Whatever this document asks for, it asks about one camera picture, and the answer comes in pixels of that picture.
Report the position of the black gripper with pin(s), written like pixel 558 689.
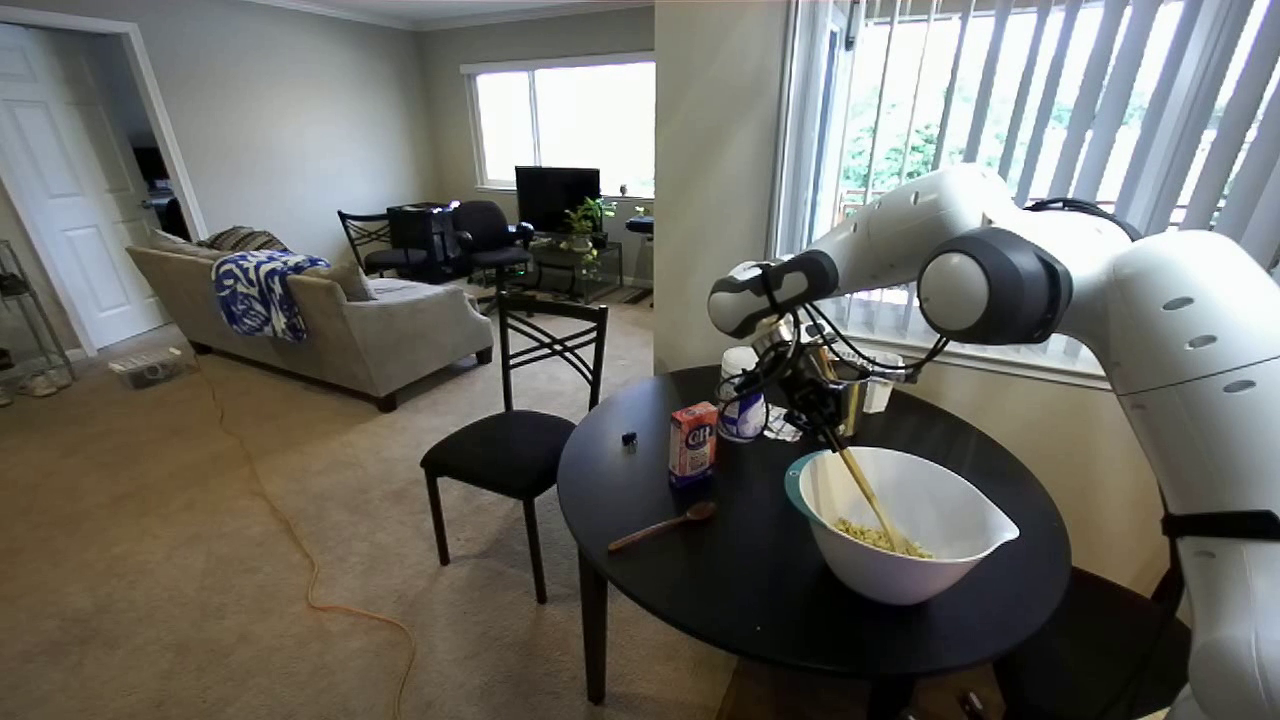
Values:
pixel 806 368

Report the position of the light wooden spoon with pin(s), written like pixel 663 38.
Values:
pixel 869 502

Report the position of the white mixing bowl teal rim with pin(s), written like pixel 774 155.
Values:
pixel 947 534

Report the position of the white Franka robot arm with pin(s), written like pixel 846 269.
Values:
pixel 1175 362

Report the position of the dark wooden spoon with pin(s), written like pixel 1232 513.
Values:
pixel 663 531

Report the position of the steel utensil holder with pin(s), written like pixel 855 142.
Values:
pixel 858 404

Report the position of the yellow macaroni pasta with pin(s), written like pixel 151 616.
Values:
pixel 882 536

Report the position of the black round table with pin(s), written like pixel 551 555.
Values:
pixel 721 603

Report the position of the glass side table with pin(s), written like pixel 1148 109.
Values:
pixel 574 272

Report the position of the green potted plant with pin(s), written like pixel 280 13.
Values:
pixel 586 225

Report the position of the black metal cushioned chair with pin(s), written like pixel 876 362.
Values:
pixel 502 452

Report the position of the black television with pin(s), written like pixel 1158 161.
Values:
pixel 558 196

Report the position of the black dining chair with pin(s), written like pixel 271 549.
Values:
pixel 1083 655

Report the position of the bright room window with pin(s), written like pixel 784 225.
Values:
pixel 566 126

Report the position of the white vertical blinds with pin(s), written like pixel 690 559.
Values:
pixel 1067 93

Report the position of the dark armchair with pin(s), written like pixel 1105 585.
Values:
pixel 452 242

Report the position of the beige sofa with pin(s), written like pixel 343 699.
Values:
pixel 384 332

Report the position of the black folding chair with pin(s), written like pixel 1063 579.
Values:
pixel 365 249

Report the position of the blue white patterned blanket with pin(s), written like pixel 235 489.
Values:
pixel 260 294

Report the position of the low white box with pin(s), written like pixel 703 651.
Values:
pixel 144 367

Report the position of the open white door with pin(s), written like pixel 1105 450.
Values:
pixel 67 202

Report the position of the metal shelf rack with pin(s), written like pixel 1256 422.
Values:
pixel 9 281

